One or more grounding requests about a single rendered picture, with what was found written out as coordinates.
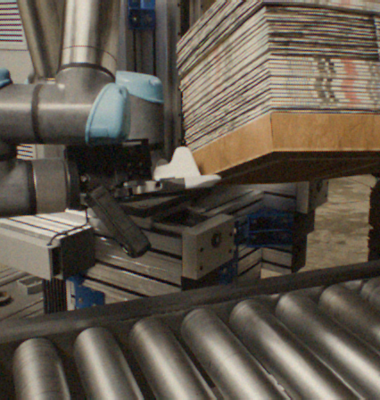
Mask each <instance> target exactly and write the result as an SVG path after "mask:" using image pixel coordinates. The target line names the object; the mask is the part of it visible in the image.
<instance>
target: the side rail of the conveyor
mask: <svg viewBox="0 0 380 400"><path fill-rule="evenodd" d="M373 278H380V259H379V260H374V261H368V262H358V263H353V264H347V265H341V266H335V267H330V268H325V269H319V270H314V271H304V272H294V273H288V274H283V275H276V276H271V277H266V278H260V279H250V280H245V281H240V282H235V283H229V284H224V285H218V286H213V287H202V288H197V289H192V290H187V291H181V292H176V293H170V294H165V295H159V296H150V297H144V298H138V299H133V300H127V301H122V302H117V303H111V304H101V305H96V306H90V307H85V308H79V309H74V310H68V311H63V312H53V313H48V314H42V315H37V316H31V317H27V318H26V319H20V320H15V321H4V322H0V400H17V397H16V390H15V384H14V377H13V371H12V356H13V354H14V352H15V350H16V349H17V348H18V347H19V346H20V345H21V343H22V342H24V341H26V340H28V339H31V338H46V339H49V340H51V341H52V342H53V343H54V344H55V345H56V347H57V349H58V352H59V355H60V358H61V361H62V367H63V370H64V373H65V376H66V380H67V382H68V386H69V389H70V394H71V398H72V400H87V395H86V392H85V389H84V387H83V384H82V381H81V378H80V376H79V373H78V368H77V365H76V363H75V360H74V357H73V353H72V347H73V344H74V341H75V339H76V338H77V336H78V335H79V334H80V333H82V332H83V331H84V330H86V329H90V328H94V327H101V328H105V329H108V330H109V331H110V332H111V333H112V334H113V336H115V338H116V341H117V343H118V345H119V347H120V350H121V352H122V353H123V355H124V357H125V358H126V360H127V362H128V365H129V367H130V369H131V373H132V375H133V377H134V379H135V381H136V383H137V385H138V388H139V390H140V392H141V394H142V396H143V398H144V400H157V399H156V396H155V394H154V392H153V391H152V389H151V387H150V385H149V383H148V381H147V379H146V377H145V375H144V373H143V371H142V370H141V368H140V366H139V364H138V362H137V360H136V356H135V354H134V352H133V350H132V348H131V346H130V344H129V342H128V338H129V334H130V331H131V330H132V329H133V327H134V326H135V325H136V324H137V323H138V322H140V321H141V320H143V319H145V318H149V317H155V318H159V319H161V320H163V321H164V322H165V323H166V324H167V325H168V326H169V328H170V330H171V331H172V333H173V334H174V336H175V337H176V339H177V340H178V342H179V343H180V345H181V346H182V347H183V348H184V350H185V351H186V353H187V355H188V356H189V357H190V359H191V360H192V362H193V363H194V365H195V367H196V368H197V370H198V371H199V372H200V374H201V376H202V378H203V379H204V381H205V382H206V384H207V385H208V387H209V388H216V385H215V384H214V383H213V381H212V380H211V378H210V377H209V375H208V374H207V372H206V371H205V369H204V368H203V367H202V366H201V364H200V362H199V360H198V359H197V357H196V356H195V355H194V353H193V351H192V350H191V348H190V347H189V346H188V344H187V343H186V341H185V340H184V339H183V337H182V335H181V324H182V321H183V320H184V318H185V317H186V316H187V315H188V314H189V313H190V312H192V311H194V310H196V309H198V308H207V309H210V310H212V311H213V312H214V313H215V314H216V315H217V316H218V317H219V318H220V320H221V321H222V322H223V323H224V324H225V325H226V326H227V327H228V328H229V329H230V330H231V331H232V332H233V333H234V334H235V336H236V337H237V338H238V339H239V340H240V341H241V342H242V344H243V345H244V346H245V347H246V348H247V349H248V351H249V352H250V353H251V354H252V355H253V356H254V357H255V359H256V360H257V361H258V362H259V363H260V360H259V359H258V358H257V357H256V356H255V355H254V354H253V353H252V351H251V350H250V349H249V348H248V347H247V346H246V345H245V343H244V342H243V341H242V340H241V339H240V338H239V337H238V336H237V335H236V333H235V332H234V331H233V330H232V329H231V327H230V325H229V318H230V314H231V312H232V311H233V310H234V308H235V307H236V306H237V305H238V304H240V303H241V302H242V301H244V300H247V299H253V300H256V301H258V302H259V303H261V304H262V305H263V306H264V307H265V308H266V309H267V310H268V311H269V312H271V313H272V314H273V315H274V316H275V310H276V306H277V303H278V301H279V300H280V299H281V298H282V297H283V296H284V295H286V294H287V293H290V292H293V291H299V292H302V293H303V294H304V295H306V296H307V297H308V298H310V299H311V300H312V301H313V302H315V303H316V304H318V303H319V297H320V295H321V294H322V292H323V291H324V290H325V289H326V288H327V287H331V286H333V285H343V286H345V287H346V288H348V289H349V290H350V291H352V292H353V293H355V294H356V295H358V296H359V293H360V291H361V289H362V288H363V286H364V285H365V284H366V283H367V282H368V281H369V280H371V279H373ZM275 317H276V316H275ZM260 365H261V366H262V368H263V369H264V370H265V371H266V372H267V373H268V374H269V376H271V374H270V373H269V372H268V371H267V369H266V368H265V367H264V366H263V365H262V364H261V363H260Z"/></svg>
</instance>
